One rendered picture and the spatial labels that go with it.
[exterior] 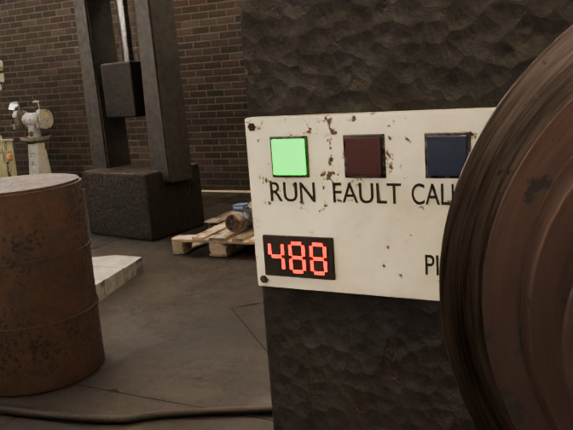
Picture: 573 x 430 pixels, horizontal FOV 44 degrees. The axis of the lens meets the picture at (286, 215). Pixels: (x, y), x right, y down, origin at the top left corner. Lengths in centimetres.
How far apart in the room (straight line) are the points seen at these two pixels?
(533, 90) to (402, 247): 24
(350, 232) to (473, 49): 21
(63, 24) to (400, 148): 855
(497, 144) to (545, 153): 4
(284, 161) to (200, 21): 722
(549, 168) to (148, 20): 538
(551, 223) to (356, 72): 29
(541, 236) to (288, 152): 31
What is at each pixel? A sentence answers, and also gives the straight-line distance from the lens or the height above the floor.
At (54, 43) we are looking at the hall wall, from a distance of 925.
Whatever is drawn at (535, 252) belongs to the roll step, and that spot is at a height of 116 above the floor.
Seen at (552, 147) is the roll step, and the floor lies 123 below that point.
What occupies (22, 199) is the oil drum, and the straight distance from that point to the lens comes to 307.
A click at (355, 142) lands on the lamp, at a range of 68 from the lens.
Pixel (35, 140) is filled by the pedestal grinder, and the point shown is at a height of 67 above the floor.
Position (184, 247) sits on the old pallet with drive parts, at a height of 5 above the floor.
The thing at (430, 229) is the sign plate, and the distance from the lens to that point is 68.
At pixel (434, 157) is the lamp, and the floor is 120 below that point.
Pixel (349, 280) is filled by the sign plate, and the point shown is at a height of 107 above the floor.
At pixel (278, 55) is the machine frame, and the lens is 74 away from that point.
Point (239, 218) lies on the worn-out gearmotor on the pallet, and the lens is 509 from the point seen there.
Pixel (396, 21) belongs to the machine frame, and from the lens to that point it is 69.
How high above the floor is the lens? 129
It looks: 12 degrees down
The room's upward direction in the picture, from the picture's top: 4 degrees counter-clockwise
